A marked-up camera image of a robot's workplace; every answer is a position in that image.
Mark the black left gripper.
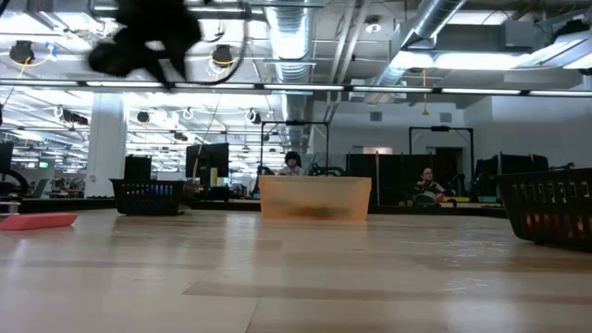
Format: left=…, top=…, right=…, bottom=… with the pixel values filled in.
left=87, top=0, right=203, bottom=89

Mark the black mesh plastic basket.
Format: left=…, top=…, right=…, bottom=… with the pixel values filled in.
left=109, top=178, right=191, bottom=216
left=493, top=167, right=592, bottom=253

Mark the orange translucent plastic bin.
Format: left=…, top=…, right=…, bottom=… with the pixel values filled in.
left=258, top=175, right=373, bottom=222

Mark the black computer monitor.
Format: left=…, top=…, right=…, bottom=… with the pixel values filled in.
left=185, top=142, right=230, bottom=186

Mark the black cabinet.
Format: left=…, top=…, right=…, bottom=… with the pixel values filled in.
left=123, top=154, right=154, bottom=181

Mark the white building column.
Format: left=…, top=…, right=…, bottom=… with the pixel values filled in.
left=84, top=92, right=128, bottom=199

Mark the person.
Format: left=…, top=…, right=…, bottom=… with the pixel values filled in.
left=276, top=150, right=307, bottom=177
left=413, top=166, right=453, bottom=206

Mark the black partition panel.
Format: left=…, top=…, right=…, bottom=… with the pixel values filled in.
left=345, top=152, right=463, bottom=208

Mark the black monitor cluster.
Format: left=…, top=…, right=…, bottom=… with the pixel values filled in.
left=475, top=153, right=550, bottom=204

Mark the black ceiling cable reel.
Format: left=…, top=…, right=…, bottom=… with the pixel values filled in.
left=211, top=43, right=235, bottom=68
left=8, top=40, right=36, bottom=64

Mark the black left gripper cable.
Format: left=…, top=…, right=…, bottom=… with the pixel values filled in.
left=184, top=16, right=250, bottom=87

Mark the black gantry frame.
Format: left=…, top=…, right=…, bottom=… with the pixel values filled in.
left=259, top=120, right=330, bottom=177
left=408, top=125, right=475, bottom=207

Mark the silver spiral ceiling duct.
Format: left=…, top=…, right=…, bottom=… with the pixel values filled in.
left=369, top=0, right=468, bottom=89

